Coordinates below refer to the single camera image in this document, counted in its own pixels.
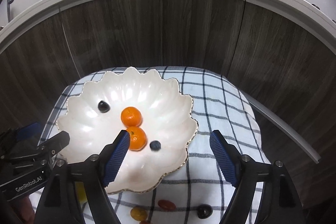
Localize dark grape in bowl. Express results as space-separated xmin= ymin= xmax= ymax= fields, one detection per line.
xmin=98 ymin=101 xmax=110 ymax=113

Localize orange mandarin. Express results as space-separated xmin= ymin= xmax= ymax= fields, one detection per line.
xmin=126 ymin=126 xmax=147 ymax=151
xmin=121 ymin=107 xmax=142 ymax=127

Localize upper orange mandarin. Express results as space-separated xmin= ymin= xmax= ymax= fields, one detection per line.
xmin=121 ymin=107 xmax=142 ymax=127

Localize red cherry tomato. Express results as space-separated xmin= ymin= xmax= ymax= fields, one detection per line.
xmin=139 ymin=220 xmax=151 ymax=224
xmin=157 ymin=200 xmax=177 ymax=211

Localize white scalloped bowl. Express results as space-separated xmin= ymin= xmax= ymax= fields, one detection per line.
xmin=56 ymin=67 xmax=198 ymax=194

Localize yellow cherry tomato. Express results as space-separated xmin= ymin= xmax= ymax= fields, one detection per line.
xmin=130 ymin=207 xmax=147 ymax=222

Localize blueberry in bowl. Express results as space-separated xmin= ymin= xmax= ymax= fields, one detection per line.
xmin=149 ymin=140 xmax=161 ymax=151

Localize grey metal strip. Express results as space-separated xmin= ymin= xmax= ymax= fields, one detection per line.
xmin=241 ymin=91 xmax=321 ymax=164

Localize lower orange mandarin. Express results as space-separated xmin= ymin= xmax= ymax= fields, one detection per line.
xmin=126 ymin=126 xmax=147 ymax=151

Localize yellow green apple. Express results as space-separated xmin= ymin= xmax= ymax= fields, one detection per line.
xmin=75 ymin=181 xmax=87 ymax=204

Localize dark purple grape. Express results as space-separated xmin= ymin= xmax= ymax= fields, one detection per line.
xmin=197 ymin=204 xmax=213 ymax=219

